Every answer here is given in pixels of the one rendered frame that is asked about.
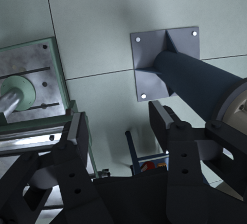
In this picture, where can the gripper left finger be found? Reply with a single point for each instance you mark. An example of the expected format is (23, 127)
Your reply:
(75, 170)

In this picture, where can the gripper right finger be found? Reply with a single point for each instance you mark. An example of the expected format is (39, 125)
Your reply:
(183, 170)

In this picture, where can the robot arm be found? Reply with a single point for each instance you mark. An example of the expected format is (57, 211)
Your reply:
(239, 108)

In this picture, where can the small dark brown block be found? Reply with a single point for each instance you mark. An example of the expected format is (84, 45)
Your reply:
(69, 111)

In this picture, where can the green drill press body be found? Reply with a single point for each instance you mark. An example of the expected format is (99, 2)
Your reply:
(29, 58)

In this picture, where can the orange small box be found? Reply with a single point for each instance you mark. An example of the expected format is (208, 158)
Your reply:
(161, 165)

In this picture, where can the small dark metal knob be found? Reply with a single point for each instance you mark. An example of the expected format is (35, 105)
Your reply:
(104, 173)

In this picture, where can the red round object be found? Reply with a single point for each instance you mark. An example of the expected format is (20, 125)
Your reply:
(147, 166)

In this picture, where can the blue cart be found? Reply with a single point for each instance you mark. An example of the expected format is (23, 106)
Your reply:
(133, 150)

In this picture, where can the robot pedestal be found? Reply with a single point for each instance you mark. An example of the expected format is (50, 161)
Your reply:
(193, 77)

